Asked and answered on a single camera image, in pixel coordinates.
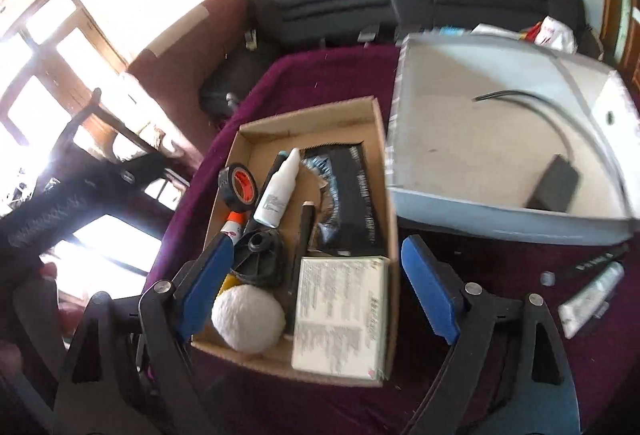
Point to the black electrical tape roll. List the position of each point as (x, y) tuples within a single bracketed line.
[(237, 188)]

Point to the dark wooden chair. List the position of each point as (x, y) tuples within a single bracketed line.
[(51, 215)]

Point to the red white plastic bag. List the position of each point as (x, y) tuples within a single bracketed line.
[(551, 33)]

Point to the black marker pen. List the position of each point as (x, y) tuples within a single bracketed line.
[(613, 254)]

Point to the white medicine carton box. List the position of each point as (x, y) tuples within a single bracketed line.
[(341, 317)]

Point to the white fluffy ball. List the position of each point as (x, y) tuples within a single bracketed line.
[(250, 320)]

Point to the grey shoe box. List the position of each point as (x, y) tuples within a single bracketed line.
[(476, 120)]

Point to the black foil packet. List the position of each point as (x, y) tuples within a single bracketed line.
[(346, 224)]

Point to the black leather sofa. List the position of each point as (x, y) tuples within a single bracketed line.
[(280, 27)]

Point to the black plastic spool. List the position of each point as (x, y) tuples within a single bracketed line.
[(259, 258)]

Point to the black marker teal cap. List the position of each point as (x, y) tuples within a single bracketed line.
[(305, 226)]

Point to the black charger adapter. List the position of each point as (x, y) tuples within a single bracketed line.
[(555, 188)]

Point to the white dropper bottle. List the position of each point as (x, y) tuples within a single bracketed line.
[(274, 201)]

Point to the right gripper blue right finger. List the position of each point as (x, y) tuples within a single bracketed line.
[(437, 287)]

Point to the silver tube of cream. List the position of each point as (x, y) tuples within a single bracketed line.
[(590, 301)]

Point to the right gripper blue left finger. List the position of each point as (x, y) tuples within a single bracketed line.
[(197, 291)]

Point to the orange capped small tube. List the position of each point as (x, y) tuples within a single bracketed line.
[(234, 226)]

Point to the brown cardboard tray box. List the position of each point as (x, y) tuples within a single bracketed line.
[(262, 146)]

